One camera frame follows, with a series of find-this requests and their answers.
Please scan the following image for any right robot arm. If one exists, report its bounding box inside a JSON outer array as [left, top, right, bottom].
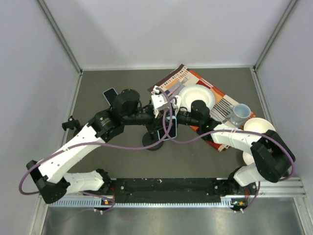
[[176, 100, 295, 194]]

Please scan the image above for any light blue mug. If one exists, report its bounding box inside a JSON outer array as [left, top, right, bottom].
[[229, 103, 251, 127]]

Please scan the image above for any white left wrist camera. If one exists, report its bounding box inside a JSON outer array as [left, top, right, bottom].
[[151, 94, 170, 118]]

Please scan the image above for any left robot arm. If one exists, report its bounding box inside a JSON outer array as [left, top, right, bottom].
[[26, 86, 168, 204]]

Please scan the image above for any purple case phone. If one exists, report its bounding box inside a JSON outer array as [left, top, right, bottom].
[[102, 88, 118, 106]]

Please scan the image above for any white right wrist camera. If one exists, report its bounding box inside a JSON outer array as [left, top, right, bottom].
[[170, 95, 182, 116]]

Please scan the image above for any white paper plate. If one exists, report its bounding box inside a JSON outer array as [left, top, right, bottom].
[[178, 84, 215, 112]]

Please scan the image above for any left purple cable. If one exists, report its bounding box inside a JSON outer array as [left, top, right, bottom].
[[19, 87, 172, 196]]

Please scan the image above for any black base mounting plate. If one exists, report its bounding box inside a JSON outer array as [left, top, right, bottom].
[[113, 178, 229, 203]]

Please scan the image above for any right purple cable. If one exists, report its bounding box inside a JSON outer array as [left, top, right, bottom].
[[162, 96, 296, 182]]

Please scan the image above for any blue case phone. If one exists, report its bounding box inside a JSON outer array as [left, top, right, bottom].
[[157, 116, 178, 141]]

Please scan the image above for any white bowl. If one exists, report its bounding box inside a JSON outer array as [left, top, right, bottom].
[[244, 117, 276, 133]]

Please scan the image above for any black phone stand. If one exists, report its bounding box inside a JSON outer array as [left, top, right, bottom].
[[62, 116, 82, 133], [142, 125, 163, 151]]

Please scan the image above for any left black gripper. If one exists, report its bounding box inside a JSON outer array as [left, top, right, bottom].
[[122, 107, 172, 133]]

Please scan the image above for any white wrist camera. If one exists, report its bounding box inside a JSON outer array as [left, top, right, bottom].
[[170, 95, 182, 116], [151, 94, 170, 118]]

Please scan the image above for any pink handled fork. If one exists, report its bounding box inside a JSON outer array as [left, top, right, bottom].
[[167, 76, 189, 97]]

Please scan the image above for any colourful patterned cloth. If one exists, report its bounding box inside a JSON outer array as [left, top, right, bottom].
[[148, 64, 256, 152]]

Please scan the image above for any purple cable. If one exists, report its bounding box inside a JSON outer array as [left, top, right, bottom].
[[162, 96, 296, 182], [19, 87, 172, 196]]

